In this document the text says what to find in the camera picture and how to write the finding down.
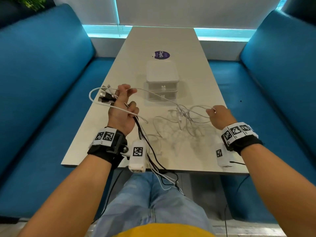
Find person's left hand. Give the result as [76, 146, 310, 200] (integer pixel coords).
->
[107, 84, 140, 137]

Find person's right hand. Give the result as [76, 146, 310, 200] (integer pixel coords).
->
[205, 105, 238, 131]

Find bundle of charging cables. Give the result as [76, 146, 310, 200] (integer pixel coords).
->
[98, 84, 184, 195]

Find white mini drawer box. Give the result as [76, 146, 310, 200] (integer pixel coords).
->
[145, 60, 180, 101]

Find person's right forearm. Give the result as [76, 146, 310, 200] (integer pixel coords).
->
[241, 143, 316, 237]

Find person's left forearm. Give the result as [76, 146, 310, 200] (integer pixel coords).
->
[17, 154, 113, 237]

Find white table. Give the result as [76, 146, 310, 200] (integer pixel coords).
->
[61, 26, 249, 175]

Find black marker wristband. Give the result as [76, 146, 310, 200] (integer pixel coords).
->
[87, 127, 128, 170]
[221, 122, 263, 156]

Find blue sofa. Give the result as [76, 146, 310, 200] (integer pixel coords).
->
[0, 3, 117, 219]
[208, 10, 316, 224]

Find round purple sticker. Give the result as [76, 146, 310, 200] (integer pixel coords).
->
[151, 50, 171, 60]

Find grey metal table base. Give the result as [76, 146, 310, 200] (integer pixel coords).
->
[177, 174, 232, 220]

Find light blue jeans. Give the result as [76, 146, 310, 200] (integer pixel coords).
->
[91, 171, 215, 237]

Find yellow shirt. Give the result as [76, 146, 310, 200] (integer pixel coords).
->
[113, 223, 215, 237]

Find green artificial plant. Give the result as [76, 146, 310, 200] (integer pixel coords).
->
[14, 0, 47, 12]

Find black camera cable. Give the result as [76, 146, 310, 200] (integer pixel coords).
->
[91, 169, 124, 224]
[223, 160, 250, 237]

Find cyan wall light strips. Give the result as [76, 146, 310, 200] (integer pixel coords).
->
[82, 0, 288, 42]

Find silver metal floor rail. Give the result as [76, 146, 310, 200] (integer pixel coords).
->
[212, 219, 281, 231]

